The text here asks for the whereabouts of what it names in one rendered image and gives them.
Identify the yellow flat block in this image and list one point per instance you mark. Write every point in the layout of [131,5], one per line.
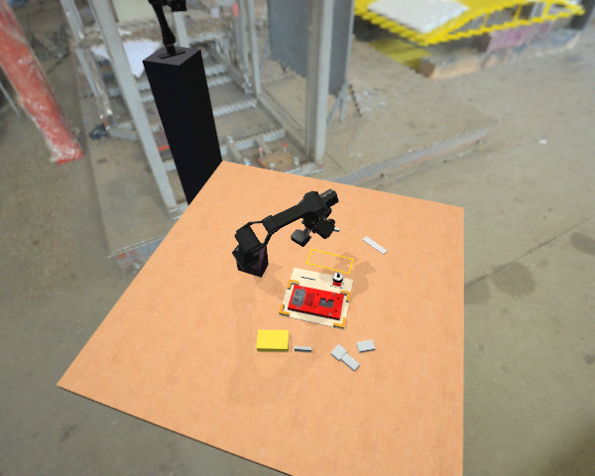
[273,341]

